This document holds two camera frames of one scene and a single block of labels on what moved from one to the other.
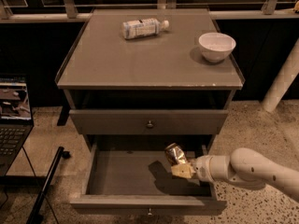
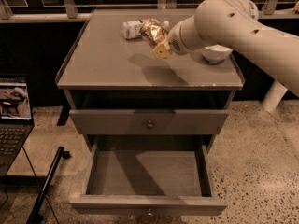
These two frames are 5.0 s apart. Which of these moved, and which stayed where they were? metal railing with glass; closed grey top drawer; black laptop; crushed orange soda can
Moved: crushed orange soda can
Stayed: black laptop; closed grey top drawer; metal railing with glass
